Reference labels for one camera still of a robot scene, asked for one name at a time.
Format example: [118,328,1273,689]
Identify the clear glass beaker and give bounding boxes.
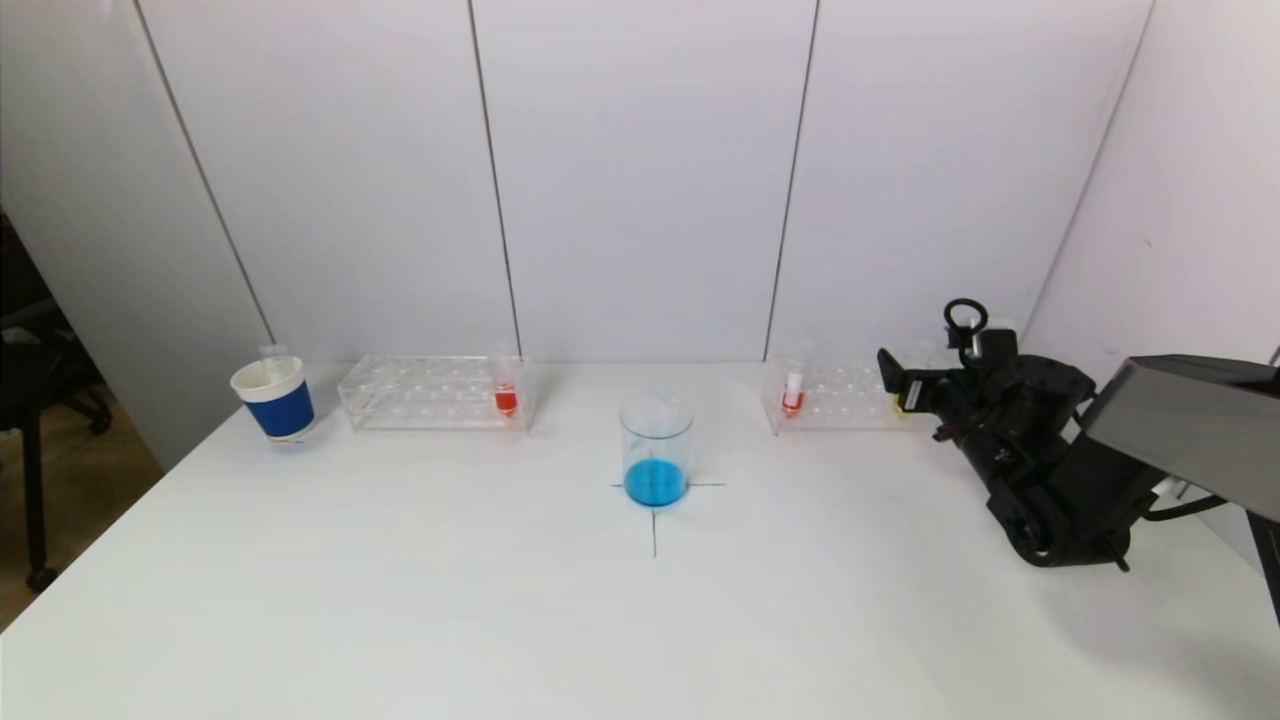
[619,394,694,509]

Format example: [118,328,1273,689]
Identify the red liquid test tube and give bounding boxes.
[490,345,522,421]

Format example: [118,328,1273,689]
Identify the clear acrylic test tube rack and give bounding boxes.
[761,350,951,437]
[338,356,533,435]

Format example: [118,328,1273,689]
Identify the red liquid tube white label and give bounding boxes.
[781,340,813,419]

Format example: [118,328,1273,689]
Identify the white paper cup blue sleeve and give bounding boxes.
[230,356,318,443]

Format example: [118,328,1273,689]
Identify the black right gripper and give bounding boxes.
[877,347,974,436]

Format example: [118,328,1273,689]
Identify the black office chair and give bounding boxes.
[0,210,114,596]

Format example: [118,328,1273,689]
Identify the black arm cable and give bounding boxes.
[943,297,1227,524]

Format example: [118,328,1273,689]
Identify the yellow liquid test tube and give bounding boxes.
[893,340,939,419]

